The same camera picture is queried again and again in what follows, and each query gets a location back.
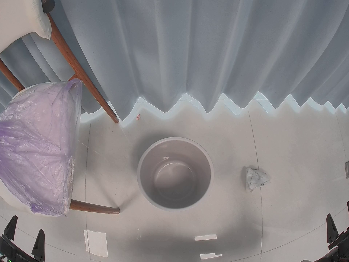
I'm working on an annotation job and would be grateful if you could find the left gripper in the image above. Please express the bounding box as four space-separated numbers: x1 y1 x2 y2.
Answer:
0 215 46 262

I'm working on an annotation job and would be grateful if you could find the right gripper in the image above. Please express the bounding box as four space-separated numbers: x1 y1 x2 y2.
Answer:
314 201 349 262

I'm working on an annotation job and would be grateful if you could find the purple plastic bag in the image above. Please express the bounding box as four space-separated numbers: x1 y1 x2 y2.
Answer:
0 79 83 217

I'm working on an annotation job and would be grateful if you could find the white trash bin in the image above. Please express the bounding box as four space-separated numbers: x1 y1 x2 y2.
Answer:
137 137 214 212

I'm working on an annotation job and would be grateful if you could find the crumpled white printed wrapper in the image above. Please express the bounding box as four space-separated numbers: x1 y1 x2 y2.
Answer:
243 166 272 193

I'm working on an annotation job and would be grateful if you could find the white cushioned wooden chair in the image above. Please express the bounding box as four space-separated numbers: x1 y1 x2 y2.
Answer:
0 0 120 215

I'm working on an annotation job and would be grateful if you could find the pale blue curtain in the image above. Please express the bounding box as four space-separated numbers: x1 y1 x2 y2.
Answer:
0 0 349 122

